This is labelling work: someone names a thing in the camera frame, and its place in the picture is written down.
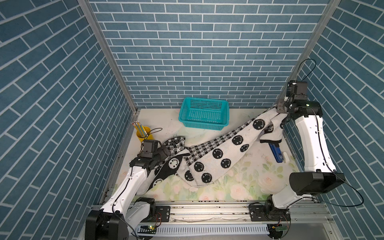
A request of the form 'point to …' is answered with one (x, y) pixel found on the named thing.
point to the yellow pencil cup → (149, 135)
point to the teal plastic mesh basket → (204, 114)
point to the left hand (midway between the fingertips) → (167, 152)
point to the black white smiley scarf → (200, 165)
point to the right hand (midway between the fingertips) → (289, 106)
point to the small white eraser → (286, 157)
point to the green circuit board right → (280, 228)
